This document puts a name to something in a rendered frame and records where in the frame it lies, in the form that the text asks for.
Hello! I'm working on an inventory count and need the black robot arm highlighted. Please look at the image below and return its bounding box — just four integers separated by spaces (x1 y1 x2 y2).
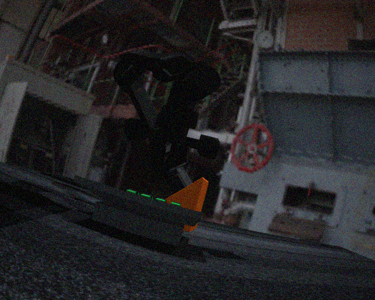
113 48 221 194

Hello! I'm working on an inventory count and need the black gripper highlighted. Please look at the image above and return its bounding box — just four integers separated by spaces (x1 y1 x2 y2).
123 100 221 181

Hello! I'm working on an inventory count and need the light grey switch panel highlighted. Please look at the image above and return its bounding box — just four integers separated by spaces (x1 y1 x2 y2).
73 175 202 246

